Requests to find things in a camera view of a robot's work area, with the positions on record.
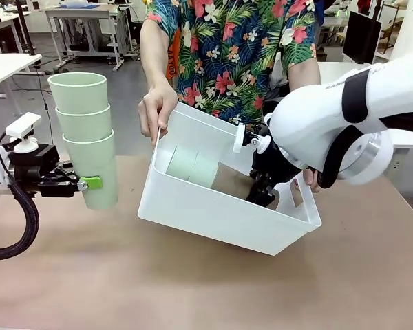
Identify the white desk with grey legs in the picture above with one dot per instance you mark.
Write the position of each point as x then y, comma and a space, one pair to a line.
7, 65

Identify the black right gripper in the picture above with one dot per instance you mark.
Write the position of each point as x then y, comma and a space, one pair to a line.
268, 161

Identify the white plastic basket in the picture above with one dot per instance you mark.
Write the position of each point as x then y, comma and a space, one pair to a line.
210, 216

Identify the person in blue jacket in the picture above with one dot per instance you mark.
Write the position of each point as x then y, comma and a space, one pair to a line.
319, 12

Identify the person's right hand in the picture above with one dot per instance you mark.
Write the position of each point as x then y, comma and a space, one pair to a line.
158, 106

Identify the black monitor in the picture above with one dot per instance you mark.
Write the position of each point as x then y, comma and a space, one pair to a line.
361, 34

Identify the person's left forearm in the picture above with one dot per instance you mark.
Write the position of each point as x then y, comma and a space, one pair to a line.
304, 75

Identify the person's right forearm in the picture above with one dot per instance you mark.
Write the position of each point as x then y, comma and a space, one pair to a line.
156, 62

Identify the wooden chair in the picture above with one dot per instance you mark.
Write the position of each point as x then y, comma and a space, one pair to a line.
392, 34

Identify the white height-adjustable desk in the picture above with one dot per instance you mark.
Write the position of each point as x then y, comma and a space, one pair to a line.
75, 13

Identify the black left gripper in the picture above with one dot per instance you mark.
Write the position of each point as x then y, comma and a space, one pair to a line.
31, 161

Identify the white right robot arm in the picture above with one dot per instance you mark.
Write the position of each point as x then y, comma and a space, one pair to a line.
313, 120

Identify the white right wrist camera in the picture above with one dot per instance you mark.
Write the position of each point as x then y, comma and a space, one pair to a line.
241, 137

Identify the black stand pole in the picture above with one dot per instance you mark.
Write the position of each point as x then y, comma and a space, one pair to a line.
24, 27

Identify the person in floral shirt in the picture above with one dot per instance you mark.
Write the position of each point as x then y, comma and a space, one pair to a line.
227, 51

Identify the person's left hand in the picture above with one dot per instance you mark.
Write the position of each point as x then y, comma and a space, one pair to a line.
311, 180

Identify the light green plastic cup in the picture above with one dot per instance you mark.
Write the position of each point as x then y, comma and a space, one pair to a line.
84, 123
204, 170
180, 163
96, 161
79, 96

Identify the white desk with dark drawers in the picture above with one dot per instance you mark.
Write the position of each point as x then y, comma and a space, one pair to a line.
7, 19

